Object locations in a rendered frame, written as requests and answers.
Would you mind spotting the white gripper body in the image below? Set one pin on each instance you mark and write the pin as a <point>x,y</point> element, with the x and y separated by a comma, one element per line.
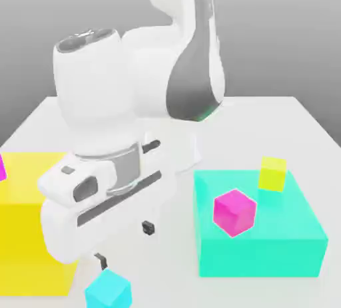
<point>64,236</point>

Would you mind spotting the small cyan cube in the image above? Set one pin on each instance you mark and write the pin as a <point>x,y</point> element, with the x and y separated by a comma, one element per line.
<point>109,290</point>

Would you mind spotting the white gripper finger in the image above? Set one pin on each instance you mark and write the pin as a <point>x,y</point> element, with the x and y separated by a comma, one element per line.
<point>148,228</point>
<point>101,260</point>

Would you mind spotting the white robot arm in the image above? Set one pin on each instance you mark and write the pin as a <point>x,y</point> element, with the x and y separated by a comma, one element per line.
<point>101,87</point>

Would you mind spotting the small magenta cube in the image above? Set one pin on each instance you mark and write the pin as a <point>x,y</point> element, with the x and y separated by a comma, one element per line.
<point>234,212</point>
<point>2,169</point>

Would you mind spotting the large yellow box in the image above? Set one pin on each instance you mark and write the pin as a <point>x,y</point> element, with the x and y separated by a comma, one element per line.
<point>21,246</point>

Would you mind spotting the large teal box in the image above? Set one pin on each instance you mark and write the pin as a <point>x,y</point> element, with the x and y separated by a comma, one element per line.
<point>266,254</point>

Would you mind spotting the small yellow-green cube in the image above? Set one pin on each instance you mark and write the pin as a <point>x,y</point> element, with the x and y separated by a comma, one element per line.
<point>272,177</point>

